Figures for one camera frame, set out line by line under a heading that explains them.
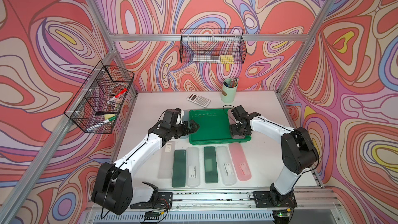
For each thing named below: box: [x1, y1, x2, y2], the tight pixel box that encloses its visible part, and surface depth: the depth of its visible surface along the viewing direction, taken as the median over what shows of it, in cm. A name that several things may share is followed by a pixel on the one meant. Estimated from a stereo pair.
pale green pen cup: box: [220, 78, 238, 104], surface depth 110 cm
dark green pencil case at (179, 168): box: [172, 149, 187, 188], surface depth 84 cm
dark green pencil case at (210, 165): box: [203, 146, 219, 184], surface depth 86 cm
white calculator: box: [186, 92, 211, 108], surface depth 117 cm
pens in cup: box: [223, 77, 240, 88], surface depth 107 cm
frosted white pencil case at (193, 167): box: [186, 146, 201, 188], surface depth 85 cm
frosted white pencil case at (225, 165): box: [215, 145, 237, 187], surface depth 84 cm
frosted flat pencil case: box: [157, 141, 176, 180], surface depth 86 cm
